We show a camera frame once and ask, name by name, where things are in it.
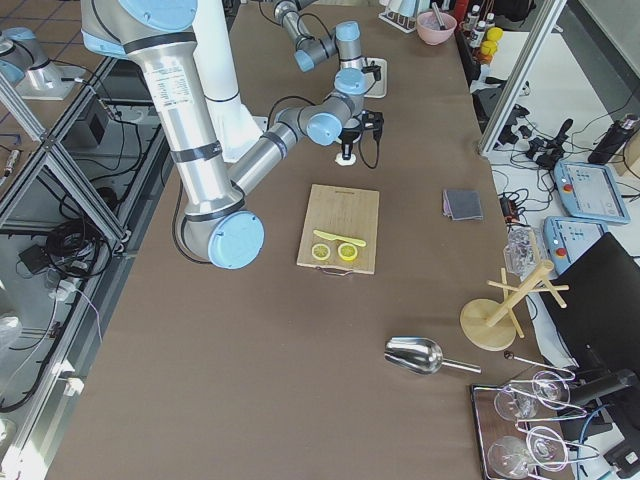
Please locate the yellow toy fruit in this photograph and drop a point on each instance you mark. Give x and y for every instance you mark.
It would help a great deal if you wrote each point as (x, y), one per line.
(489, 45)

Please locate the bamboo cutting board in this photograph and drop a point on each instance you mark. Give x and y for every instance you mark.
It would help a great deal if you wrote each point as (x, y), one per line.
(345, 211)

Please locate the white steamed bun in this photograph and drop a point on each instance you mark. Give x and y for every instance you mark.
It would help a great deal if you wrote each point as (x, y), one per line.
(342, 160)

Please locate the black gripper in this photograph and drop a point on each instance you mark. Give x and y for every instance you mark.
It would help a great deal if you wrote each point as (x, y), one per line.
(348, 136)

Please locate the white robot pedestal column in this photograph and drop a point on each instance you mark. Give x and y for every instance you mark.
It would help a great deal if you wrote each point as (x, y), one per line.
(234, 126)

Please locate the grey folded cloth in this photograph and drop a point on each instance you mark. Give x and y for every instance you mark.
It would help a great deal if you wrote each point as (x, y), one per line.
(462, 204)

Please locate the lower lemon half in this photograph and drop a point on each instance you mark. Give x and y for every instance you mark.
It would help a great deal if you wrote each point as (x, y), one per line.
(347, 252)

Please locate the upper lemon half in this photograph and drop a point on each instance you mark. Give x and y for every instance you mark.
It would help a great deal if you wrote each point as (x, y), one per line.
(320, 251)

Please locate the wooden mug tree stand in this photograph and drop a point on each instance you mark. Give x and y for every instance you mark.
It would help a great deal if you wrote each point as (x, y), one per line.
(493, 326)

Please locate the white rectangular tray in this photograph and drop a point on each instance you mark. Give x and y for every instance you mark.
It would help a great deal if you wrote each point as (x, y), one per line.
(377, 90)

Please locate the yellow plastic knife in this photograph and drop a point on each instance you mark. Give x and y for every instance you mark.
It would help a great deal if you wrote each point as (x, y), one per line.
(336, 237)

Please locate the pink bowl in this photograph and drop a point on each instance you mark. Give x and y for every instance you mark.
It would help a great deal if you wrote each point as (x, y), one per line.
(429, 29)

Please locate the clear glass jar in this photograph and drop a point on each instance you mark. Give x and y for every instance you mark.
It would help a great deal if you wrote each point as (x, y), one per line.
(523, 251)

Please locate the teach pendant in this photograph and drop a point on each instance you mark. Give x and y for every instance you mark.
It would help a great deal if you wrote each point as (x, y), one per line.
(567, 238)
(590, 191)

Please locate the wine glass rack tray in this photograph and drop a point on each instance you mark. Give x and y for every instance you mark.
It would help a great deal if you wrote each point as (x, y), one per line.
(518, 430)

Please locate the upper teach pendant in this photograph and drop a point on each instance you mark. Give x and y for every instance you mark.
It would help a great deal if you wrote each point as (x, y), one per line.
(590, 191)

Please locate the lemon half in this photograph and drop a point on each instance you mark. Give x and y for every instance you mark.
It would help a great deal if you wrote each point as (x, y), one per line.
(347, 252)
(320, 251)

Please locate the steel scoop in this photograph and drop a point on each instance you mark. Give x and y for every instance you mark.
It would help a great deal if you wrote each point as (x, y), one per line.
(421, 355)

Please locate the black monitor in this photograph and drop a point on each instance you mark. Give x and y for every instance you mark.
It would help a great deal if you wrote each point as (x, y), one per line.
(600, 325)

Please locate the lower teach pendant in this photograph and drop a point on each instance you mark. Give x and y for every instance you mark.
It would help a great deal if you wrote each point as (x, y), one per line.
(567, 238)

